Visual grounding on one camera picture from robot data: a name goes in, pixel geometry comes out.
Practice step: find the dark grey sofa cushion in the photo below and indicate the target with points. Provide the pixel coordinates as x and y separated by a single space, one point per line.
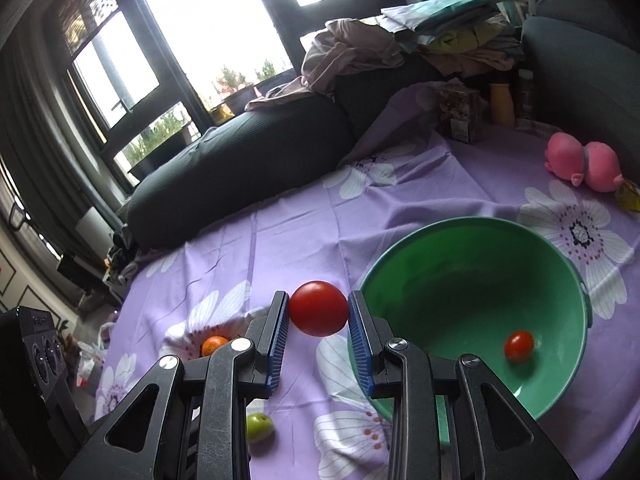
225 170

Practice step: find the stack of folded clothes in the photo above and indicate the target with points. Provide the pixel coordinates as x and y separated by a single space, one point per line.
450 25

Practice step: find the small green fruit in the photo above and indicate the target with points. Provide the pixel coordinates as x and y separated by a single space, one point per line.
260 428

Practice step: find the orange mandarin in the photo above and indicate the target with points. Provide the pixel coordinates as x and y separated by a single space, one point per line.
214 346

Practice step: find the yellow bottle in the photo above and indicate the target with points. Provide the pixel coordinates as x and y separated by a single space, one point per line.
502 105

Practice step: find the purple floral cloth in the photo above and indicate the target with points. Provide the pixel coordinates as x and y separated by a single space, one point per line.
300 240

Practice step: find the potted plants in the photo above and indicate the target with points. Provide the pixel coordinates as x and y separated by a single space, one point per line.
235 82

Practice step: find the pink plush toy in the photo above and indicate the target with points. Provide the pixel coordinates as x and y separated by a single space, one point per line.
585 160

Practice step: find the large red tomato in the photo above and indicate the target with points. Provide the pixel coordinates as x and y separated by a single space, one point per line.
317 308

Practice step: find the pale pink crumpled garment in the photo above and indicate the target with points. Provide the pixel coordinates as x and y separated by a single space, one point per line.
345 50

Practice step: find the grey sofa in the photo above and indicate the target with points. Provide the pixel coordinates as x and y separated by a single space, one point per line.
575 75

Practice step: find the green plastic bowl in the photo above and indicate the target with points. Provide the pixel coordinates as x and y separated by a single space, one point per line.
475 280

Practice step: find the planter with green plants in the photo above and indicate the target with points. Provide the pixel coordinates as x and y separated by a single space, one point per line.
160 135

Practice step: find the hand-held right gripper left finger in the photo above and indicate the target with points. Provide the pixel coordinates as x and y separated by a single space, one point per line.
280 350

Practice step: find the dark grey curtain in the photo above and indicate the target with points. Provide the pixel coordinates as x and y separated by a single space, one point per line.
35 150

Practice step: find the black framed window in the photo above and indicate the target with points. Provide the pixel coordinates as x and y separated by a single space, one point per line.
225 10

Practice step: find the yellow green small object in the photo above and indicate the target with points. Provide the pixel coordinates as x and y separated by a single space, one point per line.
629 196

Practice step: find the clear snack jar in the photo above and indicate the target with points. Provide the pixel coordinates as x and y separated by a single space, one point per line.
459 115

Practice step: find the white plastic bag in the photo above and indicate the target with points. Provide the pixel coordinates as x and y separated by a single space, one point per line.
95 360

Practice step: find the small red tomato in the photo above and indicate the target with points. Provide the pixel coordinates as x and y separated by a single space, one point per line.
519 346

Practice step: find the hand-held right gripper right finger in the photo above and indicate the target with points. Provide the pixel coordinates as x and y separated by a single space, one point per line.
361 350

